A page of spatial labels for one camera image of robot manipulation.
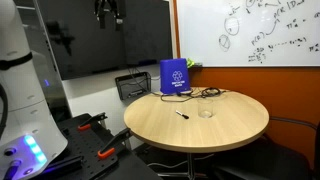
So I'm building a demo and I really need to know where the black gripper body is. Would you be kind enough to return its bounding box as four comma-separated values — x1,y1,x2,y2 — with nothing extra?
94,0,127,18

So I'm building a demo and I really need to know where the clear glass cup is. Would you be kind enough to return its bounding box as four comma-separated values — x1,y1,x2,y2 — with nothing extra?
197,98,215,120

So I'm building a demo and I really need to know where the blue recycling bin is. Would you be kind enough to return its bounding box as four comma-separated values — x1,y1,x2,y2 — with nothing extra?
159,58,192,96

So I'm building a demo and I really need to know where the small green object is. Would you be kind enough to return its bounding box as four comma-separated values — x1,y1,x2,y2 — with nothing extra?
186,57,196,69

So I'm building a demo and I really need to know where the black clamp with orange tip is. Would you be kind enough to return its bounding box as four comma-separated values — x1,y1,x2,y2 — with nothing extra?
77,112,108,132
97,127,132,160

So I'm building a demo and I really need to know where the black and white marker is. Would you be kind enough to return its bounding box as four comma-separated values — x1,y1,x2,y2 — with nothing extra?
175,109,190,120

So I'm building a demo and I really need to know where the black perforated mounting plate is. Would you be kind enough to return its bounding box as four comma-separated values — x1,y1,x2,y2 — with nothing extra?
43,113,120,180

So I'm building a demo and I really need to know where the whiteboard with handwriting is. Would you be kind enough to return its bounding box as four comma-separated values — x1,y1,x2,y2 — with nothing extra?
175,0,320,68

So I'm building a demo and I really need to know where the black office chair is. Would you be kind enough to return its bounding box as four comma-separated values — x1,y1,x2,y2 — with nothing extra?
209,116,320,180

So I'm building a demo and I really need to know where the black wall monitor screen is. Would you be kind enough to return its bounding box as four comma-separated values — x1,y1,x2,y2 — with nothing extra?
33,0,174,81

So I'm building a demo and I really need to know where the black wire mesh basket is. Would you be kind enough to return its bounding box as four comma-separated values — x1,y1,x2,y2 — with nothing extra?
114,71,153,101

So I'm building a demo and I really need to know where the black coiled cable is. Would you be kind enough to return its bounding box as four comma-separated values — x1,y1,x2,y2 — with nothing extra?
159,86,228,103

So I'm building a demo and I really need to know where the metal table pedestal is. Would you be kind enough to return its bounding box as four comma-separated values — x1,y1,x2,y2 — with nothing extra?
156,152,214,180

